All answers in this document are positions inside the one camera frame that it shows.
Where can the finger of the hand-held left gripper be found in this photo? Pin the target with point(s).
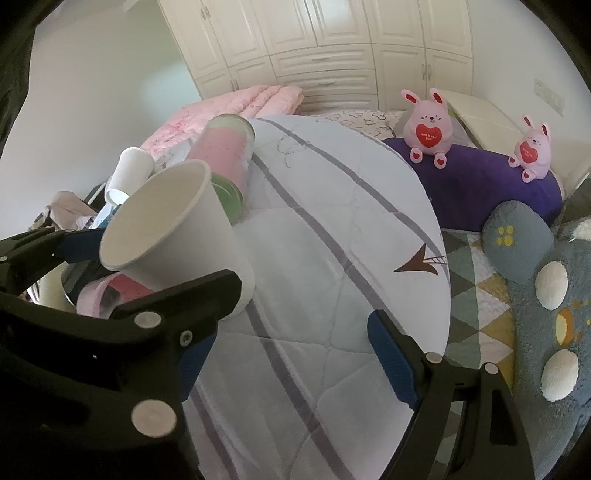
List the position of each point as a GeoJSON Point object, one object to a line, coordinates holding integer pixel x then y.
{"type": "Point", "coordinates": [78, 247]}
{"type": "Point", "coordinates": [138, 341]}

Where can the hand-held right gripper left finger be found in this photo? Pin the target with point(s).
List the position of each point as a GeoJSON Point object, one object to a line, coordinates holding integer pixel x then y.
{"type": "Point", "coordinates": [195, 364]}

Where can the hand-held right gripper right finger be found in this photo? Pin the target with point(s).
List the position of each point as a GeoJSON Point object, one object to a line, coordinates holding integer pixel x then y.
{"type": "Point", "coordinates": [395, 362]}

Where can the large white paper cup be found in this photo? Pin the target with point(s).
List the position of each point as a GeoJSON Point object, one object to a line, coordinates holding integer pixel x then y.
{"type": "Point", "coordinates": [184, 221]}

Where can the silver metal cup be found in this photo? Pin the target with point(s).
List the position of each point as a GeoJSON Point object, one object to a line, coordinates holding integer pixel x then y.
{"type": "Point", "coordinates": [51, 290]}

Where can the small white paper cup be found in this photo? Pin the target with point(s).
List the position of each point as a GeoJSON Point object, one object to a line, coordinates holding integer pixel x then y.
{"type": "Point", "coordinates": [131, 168]}

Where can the beige cloth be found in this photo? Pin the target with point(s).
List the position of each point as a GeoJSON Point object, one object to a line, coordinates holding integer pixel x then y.
{"type": "Point", "coordinates": [64, 205]}

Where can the pink paper pack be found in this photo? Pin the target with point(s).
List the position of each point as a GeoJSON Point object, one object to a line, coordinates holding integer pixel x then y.
{"type": "Point", "coordinates": [131, 287]}

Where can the triangle patterned bedspread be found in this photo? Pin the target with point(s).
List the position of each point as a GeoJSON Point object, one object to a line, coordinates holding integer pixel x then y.
{"type": "Point", "coordinates": [475, 295]}

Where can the light quilt with grey stripes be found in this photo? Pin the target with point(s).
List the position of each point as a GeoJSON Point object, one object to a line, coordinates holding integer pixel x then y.
{"type": "Point", "coordinates": [332, 258]}

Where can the blue plush with white spots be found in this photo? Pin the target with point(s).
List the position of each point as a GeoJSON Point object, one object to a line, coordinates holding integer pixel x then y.
{"type": "Point", "coordinates": [531, 332]}

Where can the grey-blue cushion with yellow dots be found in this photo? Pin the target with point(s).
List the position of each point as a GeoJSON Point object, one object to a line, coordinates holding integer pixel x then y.
{"type": "Point", "coordinates": [517, 249]}

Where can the pink and green canister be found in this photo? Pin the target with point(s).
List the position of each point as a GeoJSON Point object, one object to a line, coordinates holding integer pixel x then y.
{"type": "Point", "coordinates": [219, 152]}

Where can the purple bolster pillow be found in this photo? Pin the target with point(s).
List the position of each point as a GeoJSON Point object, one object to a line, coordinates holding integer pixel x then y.
{"type": "Point", "coordinates": [475, 194]}

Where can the pink blanket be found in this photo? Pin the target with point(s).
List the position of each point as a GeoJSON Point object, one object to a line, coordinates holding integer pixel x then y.
{"type": "Point", "coordinates": [240, 104]}

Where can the large pink bunny plush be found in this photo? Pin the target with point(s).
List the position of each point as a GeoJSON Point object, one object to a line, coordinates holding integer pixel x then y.
{"type": "Point", "coordinates": [427, 127]}

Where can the heart print pillow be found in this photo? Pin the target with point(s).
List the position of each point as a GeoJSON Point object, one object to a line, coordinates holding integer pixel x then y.
{"type": "Point", "coordinates": [364, 121]}

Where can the small pink bunny plush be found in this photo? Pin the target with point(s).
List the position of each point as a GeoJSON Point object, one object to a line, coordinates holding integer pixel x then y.
{"type": "Point", "coordinates": [533, 150]}

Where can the white bedside table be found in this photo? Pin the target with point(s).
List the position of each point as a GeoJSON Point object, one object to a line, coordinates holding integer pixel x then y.
{"type": "Point", "coordinates": [485, 117]}

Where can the white wardrobe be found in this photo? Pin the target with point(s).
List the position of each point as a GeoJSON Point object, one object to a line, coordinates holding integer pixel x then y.
{"type": "Point", "coordinates": [332, 41]}

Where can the white wall socket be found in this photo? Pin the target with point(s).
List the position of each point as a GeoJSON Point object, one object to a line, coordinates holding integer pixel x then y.
{"type": "Point", "coordinates": [549, 97]}

